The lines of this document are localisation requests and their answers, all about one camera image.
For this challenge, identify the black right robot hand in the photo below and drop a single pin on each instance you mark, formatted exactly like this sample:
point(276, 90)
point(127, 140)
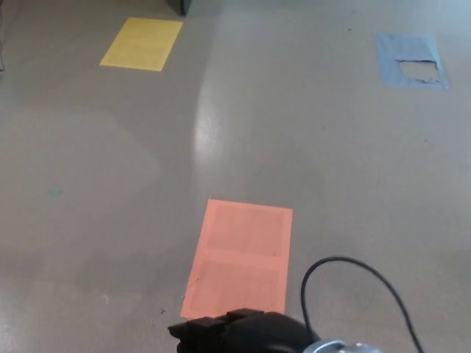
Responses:
point(250, 332)

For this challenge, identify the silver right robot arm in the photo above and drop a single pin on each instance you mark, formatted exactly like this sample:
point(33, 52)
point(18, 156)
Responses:
point(338, 347)

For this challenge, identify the salmon orange paper sheet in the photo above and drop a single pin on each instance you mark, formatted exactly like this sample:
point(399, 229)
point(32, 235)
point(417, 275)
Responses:
point(241, 253)

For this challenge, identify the small teal tape scrap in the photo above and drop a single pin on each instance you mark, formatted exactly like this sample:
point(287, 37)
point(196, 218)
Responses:
point(55, 192)

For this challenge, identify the torn blue paper sheet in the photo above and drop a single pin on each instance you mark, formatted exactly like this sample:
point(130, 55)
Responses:
point(388, 59)

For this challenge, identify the yellow paper sheet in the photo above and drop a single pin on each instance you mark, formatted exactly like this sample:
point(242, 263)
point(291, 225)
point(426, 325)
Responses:
point(141, 44)

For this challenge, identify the black furniture base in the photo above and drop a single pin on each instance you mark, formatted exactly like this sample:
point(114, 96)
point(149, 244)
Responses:
point(180, 5)

